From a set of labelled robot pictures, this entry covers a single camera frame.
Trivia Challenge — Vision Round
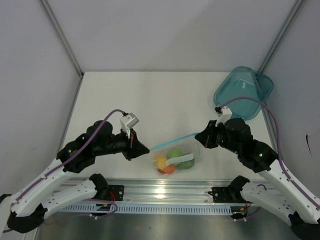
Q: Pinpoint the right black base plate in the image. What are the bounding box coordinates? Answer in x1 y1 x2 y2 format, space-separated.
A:
208 187 246 204

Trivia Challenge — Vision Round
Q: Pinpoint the dark green toy pepper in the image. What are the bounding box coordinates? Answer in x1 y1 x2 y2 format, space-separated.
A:
175 159 195 170

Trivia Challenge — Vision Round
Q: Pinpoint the teal plastic bin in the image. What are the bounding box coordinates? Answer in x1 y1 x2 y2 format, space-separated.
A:
213 66 274 121

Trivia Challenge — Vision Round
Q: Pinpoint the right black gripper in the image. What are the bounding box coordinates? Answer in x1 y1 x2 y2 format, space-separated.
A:
195 119 241 155

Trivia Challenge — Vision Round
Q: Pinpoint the right frame post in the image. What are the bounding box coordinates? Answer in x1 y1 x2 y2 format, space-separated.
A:
257 0 307 74

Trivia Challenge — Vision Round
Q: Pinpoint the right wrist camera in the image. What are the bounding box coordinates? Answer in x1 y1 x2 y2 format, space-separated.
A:
215 106 233 127

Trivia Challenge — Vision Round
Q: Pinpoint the light green toy fruit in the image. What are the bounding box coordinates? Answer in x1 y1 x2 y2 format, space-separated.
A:
166 148 184 160

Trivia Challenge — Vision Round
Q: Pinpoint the aluminium mounting rail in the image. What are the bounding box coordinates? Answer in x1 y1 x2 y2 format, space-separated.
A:
33 178 307 206

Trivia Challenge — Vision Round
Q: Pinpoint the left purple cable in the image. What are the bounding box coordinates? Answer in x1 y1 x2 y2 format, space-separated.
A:
2 109 128 233

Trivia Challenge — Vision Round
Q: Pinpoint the orange toy pumpkin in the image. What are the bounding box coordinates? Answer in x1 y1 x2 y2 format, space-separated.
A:
157 165 176 175

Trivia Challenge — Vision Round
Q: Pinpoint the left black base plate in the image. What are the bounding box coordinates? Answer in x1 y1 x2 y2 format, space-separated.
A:
93 185 125 202

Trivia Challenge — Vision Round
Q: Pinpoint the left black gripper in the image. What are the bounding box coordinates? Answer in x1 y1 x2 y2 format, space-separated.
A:
94 126 150 161

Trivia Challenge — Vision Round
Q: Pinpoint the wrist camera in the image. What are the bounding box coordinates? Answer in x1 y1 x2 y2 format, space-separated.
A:
215 106 233 127
120 112 139 135

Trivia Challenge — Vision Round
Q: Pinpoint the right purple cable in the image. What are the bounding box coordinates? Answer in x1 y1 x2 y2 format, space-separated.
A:
216 96 320 223

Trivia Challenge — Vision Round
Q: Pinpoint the yellow toy squash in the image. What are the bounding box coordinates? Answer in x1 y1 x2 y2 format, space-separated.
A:
153 155 167 170

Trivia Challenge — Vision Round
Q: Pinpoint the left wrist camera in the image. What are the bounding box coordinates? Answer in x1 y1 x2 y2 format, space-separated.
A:
120 112 139 135

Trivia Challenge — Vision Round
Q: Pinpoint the frame post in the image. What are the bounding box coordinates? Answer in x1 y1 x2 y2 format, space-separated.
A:
257 0 307 74
38 0 84 79

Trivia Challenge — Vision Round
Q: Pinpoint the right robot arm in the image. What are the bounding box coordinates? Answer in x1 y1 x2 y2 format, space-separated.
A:
194 118 320 240

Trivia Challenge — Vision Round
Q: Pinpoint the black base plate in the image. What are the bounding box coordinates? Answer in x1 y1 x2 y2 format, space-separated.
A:
208 187 246 204
93 185 125 202

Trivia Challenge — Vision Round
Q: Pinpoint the clear zip top bag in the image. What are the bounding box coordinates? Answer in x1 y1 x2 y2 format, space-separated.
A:
149 132 203 175

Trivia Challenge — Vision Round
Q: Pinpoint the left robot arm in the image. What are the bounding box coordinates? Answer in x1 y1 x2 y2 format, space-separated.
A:
0 114 150 234

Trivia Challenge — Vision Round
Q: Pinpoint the left frame post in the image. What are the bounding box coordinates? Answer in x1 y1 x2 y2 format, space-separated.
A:
38 0 84 79

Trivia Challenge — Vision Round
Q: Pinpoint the purple cable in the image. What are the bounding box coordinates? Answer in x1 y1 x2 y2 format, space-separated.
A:
216 96 320 223
2 109 128 233

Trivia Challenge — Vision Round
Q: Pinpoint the slotted cable duct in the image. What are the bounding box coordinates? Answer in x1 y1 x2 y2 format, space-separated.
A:
59 201 233 216

